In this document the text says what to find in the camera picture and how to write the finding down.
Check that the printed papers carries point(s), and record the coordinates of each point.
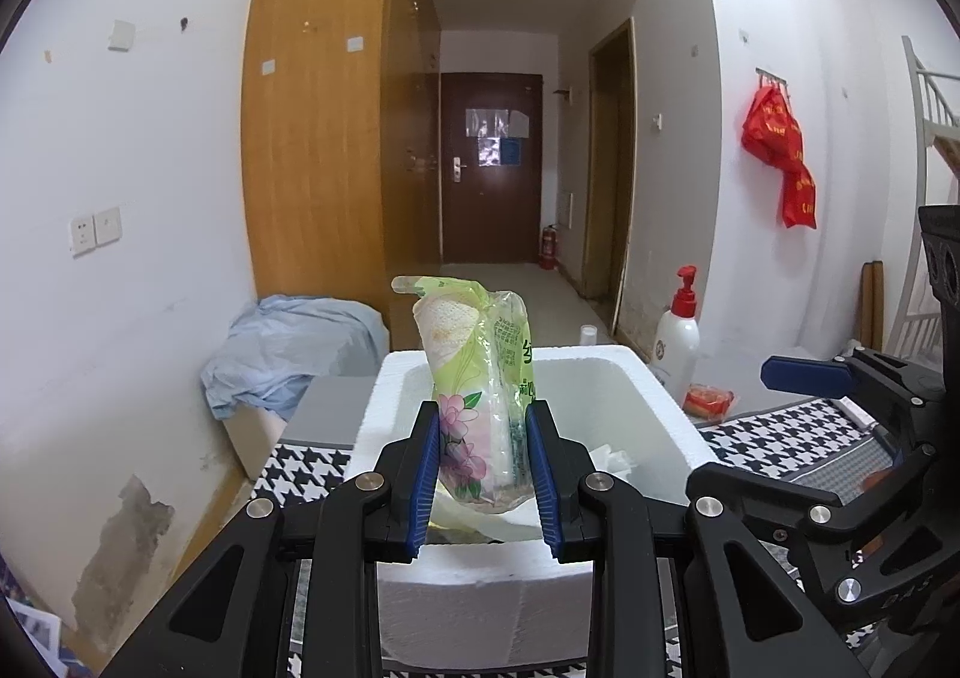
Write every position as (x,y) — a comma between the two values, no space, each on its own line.
(34,629)

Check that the dark brown door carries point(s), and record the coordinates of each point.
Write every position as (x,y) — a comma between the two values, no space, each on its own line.
(491,213)

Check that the white foam box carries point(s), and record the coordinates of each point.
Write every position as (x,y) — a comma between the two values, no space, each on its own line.
(480,603)

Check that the white lotion pump bottle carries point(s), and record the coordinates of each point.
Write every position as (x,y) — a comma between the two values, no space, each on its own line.
(675,355)

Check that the red fire extinguisher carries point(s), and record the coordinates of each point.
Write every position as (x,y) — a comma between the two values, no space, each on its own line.
(549,249)

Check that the white wall socket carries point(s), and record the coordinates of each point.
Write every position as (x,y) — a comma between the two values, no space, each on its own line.
(96,230)

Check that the wooden wardrobe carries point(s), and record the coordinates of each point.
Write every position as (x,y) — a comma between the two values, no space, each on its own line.
(322,160)

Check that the blue spray bottle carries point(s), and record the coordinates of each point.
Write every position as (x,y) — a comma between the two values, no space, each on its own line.
(589,335)

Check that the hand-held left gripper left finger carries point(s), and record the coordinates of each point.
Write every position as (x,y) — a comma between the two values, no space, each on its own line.
(424,483)

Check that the white remote control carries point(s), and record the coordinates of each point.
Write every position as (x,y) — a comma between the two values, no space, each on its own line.
(855,414)

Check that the light blue cloth pile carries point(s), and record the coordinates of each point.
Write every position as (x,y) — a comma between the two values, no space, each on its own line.
(292,348)

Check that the metal wall hook rack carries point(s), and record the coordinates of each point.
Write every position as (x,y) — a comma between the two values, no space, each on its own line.
(771,76)

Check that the white folded paper towels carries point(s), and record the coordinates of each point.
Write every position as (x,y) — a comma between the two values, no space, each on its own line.
(611,460)

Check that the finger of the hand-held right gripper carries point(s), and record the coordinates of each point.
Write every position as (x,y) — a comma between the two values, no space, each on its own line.
(765,505)
(802,374)

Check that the houndstooth table mat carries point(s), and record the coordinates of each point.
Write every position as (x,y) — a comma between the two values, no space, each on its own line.
(787,438)

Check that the green floral tissue pack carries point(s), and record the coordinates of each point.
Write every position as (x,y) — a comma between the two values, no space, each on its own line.
(472,363)

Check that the metal bunk bed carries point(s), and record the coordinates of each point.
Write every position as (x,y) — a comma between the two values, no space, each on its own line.
(926,123)

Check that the white wall switch box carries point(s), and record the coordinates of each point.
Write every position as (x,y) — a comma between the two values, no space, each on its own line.
(121,35)

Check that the red plastic bag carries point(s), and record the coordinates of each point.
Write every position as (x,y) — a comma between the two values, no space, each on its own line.
(772,130)

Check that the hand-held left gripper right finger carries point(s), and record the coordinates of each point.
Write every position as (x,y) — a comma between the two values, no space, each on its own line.
(541,483)

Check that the red snack packet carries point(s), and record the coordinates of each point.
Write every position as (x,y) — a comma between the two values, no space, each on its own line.
(709,402)

